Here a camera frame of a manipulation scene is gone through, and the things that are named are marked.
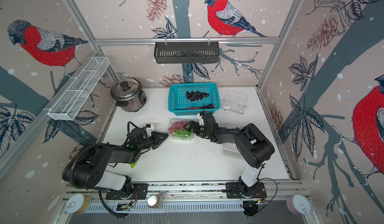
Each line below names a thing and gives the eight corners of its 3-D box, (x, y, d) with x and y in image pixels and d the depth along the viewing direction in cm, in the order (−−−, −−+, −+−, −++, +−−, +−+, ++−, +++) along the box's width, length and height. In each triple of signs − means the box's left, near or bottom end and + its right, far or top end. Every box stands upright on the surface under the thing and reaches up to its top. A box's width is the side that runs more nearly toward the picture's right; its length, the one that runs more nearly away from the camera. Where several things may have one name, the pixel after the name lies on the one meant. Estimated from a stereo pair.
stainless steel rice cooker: (119, 115, 106) (105, 96, 90) (126, 97, 117) (115, 77, 101) (144, 115, 106) (134, 96, 90) (149, 97, 117) (141, 77, 101)
